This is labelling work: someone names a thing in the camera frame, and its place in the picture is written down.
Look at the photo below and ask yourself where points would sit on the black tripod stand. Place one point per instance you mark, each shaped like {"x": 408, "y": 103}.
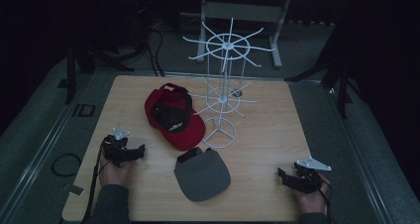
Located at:
{"x": 71, "y": 75}
{"x": 343, "y": 85}

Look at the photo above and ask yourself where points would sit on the round table grommet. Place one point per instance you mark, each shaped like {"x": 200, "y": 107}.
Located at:
{"x": 236, "y": 92}

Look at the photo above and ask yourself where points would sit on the person's right hand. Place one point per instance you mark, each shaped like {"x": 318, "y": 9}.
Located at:
{"x": 312, "y": 202}

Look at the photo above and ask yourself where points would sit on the grey tape piece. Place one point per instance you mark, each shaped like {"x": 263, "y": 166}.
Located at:
{"x": 76, "y": 190}

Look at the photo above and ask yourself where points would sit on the black rectangular floor frame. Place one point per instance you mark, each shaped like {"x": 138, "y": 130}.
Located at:
{"x": 84, "y": 110}

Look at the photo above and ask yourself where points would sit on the grey metal table frame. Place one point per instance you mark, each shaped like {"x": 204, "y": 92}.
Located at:
{"x": 244, "y": 12}

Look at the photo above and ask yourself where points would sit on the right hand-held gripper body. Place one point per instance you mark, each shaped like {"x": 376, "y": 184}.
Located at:
{"x": 308, "y": 181}

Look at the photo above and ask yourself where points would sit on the person's left hand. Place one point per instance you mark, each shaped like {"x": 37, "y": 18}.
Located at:
{"x": 114, "y": 175}

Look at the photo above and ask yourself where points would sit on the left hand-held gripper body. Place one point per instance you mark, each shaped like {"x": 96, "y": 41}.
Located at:
{"x": 115, "y": 149}

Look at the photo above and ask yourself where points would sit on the red baseball cap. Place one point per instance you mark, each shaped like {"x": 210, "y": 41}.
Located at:
{"x": 185, "y": 134}

